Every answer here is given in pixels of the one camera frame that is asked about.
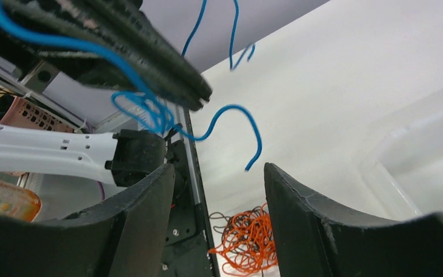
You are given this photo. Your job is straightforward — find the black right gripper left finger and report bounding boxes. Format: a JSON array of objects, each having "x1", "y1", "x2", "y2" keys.
[{"x1": 0, "y1": 164, "x2": 175, "y2": 276}]

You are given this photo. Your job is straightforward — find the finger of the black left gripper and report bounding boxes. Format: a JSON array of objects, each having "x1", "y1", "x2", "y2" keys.
[{"x1": 81, "y1": 1, "x2": 212, "y2": 103}]

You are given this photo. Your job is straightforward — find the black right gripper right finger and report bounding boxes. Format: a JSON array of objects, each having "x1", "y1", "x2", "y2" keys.
[{"x1": 264, "y1": 163, "x2": 443, "y2": 276}]

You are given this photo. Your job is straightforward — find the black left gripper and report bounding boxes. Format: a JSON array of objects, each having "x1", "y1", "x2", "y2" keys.
[{"x1": 0, "y1": 0, "x2": 207, "y2": 111}]

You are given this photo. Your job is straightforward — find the blue cable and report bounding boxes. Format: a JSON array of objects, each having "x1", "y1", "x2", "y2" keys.
[{"x1": 0, "y1": 0, "x2": 264, "y2": 172}]

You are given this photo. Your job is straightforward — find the orange cable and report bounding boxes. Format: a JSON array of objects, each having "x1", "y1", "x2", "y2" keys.
[{"x1": 207, "y1": 203, "x2": 280, "y2": 277}]

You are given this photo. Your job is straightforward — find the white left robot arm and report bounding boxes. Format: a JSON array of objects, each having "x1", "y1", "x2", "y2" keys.
[{"x1": 0, "y1": 1, "x2": 212, "y2": 184}]

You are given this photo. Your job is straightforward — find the pink perforated basket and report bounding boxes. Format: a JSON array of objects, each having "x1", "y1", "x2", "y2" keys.
[{"x1": 0, "y1": 96, "x2": 74, "y2": 133}]

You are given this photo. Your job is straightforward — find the clear plastic bin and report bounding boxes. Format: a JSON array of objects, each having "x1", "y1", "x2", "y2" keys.
[{"x1": 359, "y1": 110, "x2": 443, "y2": 220}]

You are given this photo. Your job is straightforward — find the orange plastic bottle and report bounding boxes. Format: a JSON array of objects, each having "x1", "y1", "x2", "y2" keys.
[{"x1": 0, "y1": 181, "x2": 42, "y2": 222}]

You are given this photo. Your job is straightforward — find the black cable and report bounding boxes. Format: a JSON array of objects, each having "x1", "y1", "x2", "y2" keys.
[{"x1": 209, "y1": 204, "x2": 268, "y2": 261}]

